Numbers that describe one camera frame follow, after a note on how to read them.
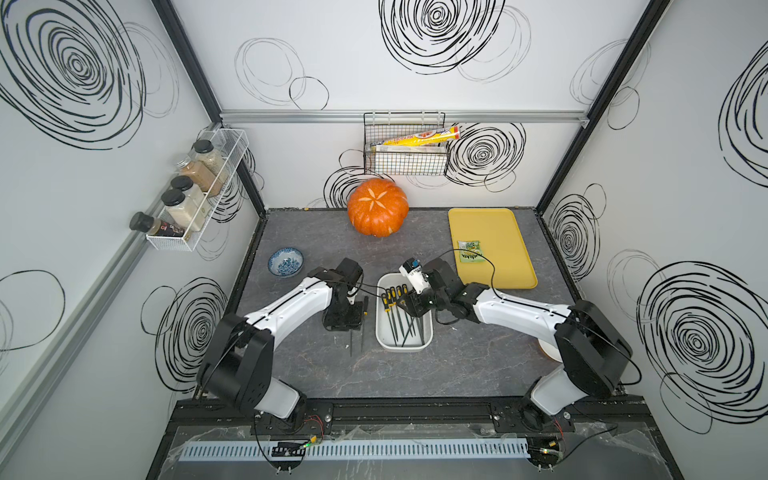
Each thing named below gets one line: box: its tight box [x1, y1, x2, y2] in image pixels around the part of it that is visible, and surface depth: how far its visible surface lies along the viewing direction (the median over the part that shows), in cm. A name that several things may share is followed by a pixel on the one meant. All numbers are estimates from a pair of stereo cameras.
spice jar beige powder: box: [188, 139, 228, 181], surface depth 77 cm
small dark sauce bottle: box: [129, 211, 185, 237], surface depth 62 cm
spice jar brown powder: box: [177, 155, 224, 197], surface depth 74 cm
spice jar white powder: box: [171, 175, 208, 217], surface depth 69 cm
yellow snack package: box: [370, 125, 461, 147], surface depth 89 cm
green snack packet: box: [458, 240, 485, 263], surface depth 110 cm
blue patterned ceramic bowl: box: [268, 247, 305, 277], surface depth 104 cm
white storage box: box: [375, 273, 434, 352], surface depth 90 cm
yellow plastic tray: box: [448, 208, 538, 289], surface depth 111 cm
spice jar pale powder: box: [160, 189, 205, 231], surface depth 66 cm
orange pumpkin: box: [347, 178, 409, 238], surface depth 107 cm
